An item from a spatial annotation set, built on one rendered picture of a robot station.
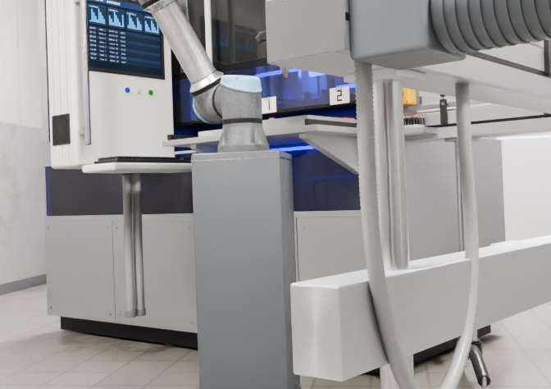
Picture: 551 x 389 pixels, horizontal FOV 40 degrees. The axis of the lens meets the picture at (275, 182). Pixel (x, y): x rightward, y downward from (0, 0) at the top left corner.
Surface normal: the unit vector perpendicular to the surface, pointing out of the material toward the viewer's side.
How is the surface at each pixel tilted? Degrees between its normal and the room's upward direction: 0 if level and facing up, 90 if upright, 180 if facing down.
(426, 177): 90
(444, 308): 90
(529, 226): 90
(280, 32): 90
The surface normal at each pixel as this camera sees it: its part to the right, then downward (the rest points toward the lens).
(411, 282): 0.77, -0.04
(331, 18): -0.63, 0.01
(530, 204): -0.22, -0.01
